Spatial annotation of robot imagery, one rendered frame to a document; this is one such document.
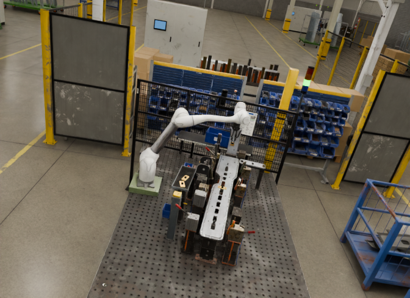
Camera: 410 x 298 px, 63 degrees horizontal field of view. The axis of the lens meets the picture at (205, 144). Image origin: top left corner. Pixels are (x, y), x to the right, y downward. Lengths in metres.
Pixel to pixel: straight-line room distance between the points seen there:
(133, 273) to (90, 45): 3.36
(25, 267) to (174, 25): 7.41
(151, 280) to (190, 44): 7.81
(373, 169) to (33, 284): 4.98
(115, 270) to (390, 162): 4.68
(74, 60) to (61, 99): 0.64
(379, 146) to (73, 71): 4.77
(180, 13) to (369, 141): 6.02
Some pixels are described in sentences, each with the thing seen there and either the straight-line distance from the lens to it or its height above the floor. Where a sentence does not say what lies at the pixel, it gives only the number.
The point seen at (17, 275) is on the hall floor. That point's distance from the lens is 3.75.
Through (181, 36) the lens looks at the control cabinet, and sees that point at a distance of 9.69.
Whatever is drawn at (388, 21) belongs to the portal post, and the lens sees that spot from 7.50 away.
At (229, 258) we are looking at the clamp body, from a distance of 2.83.
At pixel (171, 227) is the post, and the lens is 2.88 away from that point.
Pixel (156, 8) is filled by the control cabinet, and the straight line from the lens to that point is 9.69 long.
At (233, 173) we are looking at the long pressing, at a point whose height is 1.00.
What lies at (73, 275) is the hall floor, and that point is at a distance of 3.65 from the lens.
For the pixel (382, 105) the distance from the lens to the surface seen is 5.59.
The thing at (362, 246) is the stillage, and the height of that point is 0.16.
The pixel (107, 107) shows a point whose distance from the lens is 5.29.
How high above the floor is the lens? 2.70
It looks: 26 degrees down
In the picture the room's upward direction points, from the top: 10 degrees clockwise
